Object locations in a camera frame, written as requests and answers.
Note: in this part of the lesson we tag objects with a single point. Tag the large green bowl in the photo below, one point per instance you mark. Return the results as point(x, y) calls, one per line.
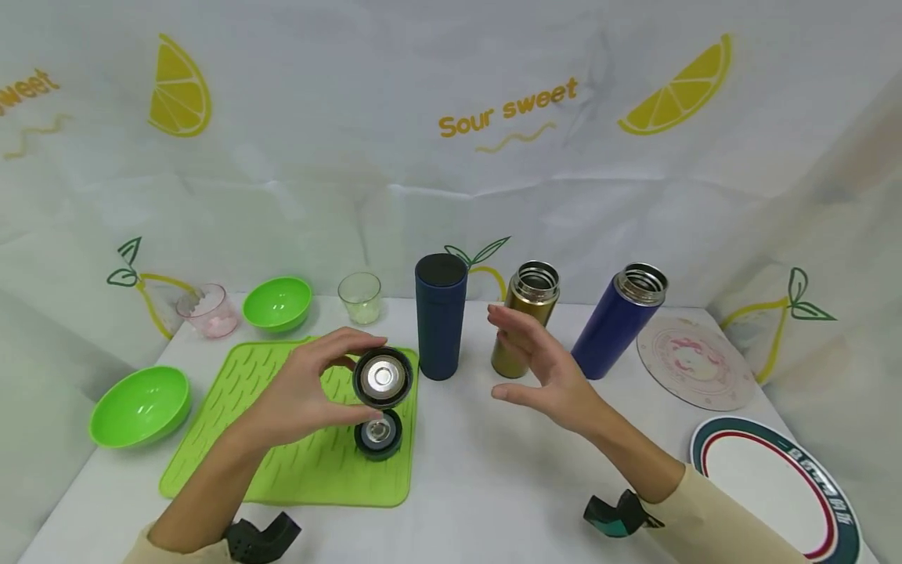
point(141, 407)

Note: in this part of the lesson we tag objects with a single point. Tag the person's left thumb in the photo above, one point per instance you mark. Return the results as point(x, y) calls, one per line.
point(349, 419)

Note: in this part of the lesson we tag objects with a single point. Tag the small green bowl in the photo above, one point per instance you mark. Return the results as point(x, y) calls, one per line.
point(277, 304)

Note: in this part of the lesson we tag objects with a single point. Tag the person's left index finger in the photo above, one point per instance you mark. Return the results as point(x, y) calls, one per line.
point(349, 341)

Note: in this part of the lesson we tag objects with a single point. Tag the person's right fingers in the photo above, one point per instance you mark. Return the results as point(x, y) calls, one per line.
point(514, 319)

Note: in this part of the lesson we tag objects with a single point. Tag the clear glass cup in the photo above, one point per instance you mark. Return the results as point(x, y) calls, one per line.
point(360, 301)

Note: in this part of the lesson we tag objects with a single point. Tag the blue thermos bottle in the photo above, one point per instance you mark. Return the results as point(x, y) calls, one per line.
point(613, 329)

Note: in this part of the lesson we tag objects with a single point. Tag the person's right thumb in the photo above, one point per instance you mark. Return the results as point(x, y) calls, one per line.
point(514, 393)

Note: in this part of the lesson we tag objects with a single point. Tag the black bottle lid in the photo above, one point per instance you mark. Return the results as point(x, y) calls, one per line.
point(382, 377)
point(378, 435)

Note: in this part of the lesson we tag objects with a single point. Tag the dark navy thermos bottle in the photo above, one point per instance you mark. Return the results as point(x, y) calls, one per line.
point(440, 329)

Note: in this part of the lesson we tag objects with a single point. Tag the pink glass cup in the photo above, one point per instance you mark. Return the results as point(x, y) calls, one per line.
point(210, 313)

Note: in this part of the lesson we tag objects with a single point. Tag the person's right hand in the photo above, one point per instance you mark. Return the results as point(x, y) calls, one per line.
point(557, 388)

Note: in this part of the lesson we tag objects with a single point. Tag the person's left hand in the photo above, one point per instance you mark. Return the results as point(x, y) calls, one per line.
point(289, 399)

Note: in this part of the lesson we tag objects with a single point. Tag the person's left forearm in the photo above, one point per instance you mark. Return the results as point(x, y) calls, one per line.
point(201, 493)

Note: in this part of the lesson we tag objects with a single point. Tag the green ribbed silicone mat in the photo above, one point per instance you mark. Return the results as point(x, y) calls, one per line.
point(282, 470)

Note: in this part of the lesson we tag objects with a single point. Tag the person's right forearm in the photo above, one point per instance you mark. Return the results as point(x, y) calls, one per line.
point(676, 493)

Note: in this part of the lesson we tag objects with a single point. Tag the person's right index finger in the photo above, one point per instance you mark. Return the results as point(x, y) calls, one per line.
point(514, 350)

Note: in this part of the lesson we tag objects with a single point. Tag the pink patterned round plate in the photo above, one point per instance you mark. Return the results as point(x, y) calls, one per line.
point(697, 364)

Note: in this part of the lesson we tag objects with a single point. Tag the gold thermos bottle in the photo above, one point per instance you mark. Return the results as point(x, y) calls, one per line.
point(530, 301)

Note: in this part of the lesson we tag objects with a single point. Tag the white plate red green rim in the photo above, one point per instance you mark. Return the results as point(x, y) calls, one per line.
point(764, 486)

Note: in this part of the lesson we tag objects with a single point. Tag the black wrist band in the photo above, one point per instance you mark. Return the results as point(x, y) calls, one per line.
point(261, 539)
point(619, 514)

